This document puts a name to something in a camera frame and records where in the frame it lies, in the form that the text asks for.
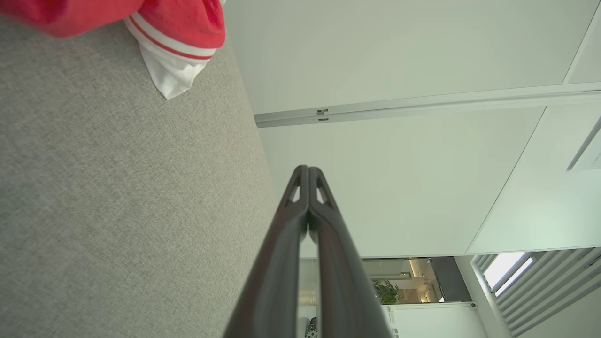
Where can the grey window blind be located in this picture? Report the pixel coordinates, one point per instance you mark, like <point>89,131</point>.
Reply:
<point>554,286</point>

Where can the green potted plant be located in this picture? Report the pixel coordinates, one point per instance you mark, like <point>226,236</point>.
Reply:
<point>386,292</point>

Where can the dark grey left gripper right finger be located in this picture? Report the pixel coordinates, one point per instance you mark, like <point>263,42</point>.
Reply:
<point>342,281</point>

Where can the grey fabric sofa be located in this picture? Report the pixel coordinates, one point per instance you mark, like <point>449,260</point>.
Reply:
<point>117,211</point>

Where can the aluminium wall rail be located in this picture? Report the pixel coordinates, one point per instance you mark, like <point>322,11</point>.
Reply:
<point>422,104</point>

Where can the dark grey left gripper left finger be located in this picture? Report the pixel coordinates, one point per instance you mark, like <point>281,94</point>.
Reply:
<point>277,263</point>

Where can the red jersey with white stripes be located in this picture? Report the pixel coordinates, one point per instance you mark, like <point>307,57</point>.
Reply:
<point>178,19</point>

